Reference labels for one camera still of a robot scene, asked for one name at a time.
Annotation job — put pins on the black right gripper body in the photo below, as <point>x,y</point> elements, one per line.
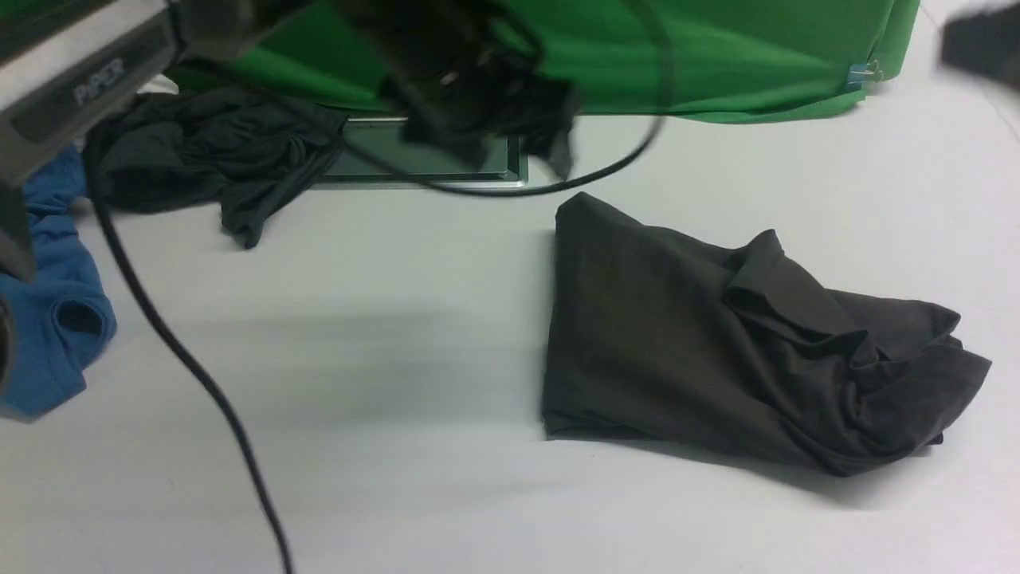
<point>984,44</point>

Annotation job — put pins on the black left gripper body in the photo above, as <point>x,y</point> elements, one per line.
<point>465,72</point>

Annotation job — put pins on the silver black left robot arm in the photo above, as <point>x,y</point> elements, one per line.
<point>66,65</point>

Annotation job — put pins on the blue binder clip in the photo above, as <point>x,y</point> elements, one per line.
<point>863,75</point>

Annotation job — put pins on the green backdrop cloth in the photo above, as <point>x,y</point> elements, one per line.
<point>735,62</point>

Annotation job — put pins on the dark teal crumpled garment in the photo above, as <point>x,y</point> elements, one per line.
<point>249,154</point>

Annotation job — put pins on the white garment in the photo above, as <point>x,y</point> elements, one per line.
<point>159,85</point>

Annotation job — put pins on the blue garment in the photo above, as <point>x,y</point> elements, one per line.
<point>63,320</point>

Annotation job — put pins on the metal table cable hatch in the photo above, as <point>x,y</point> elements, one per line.
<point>504,169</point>

